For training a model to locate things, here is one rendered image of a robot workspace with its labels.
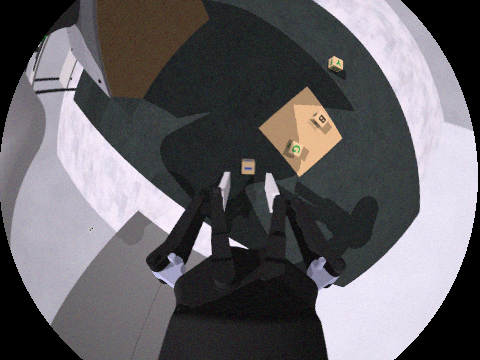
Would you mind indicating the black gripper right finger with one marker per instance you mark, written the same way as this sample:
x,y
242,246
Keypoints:
x,y
323,264

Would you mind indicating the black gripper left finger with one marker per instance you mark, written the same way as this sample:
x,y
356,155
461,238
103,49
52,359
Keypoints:
x,y
166,261

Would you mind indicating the tan flat square mat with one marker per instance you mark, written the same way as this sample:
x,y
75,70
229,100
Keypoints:
x,y
293,122

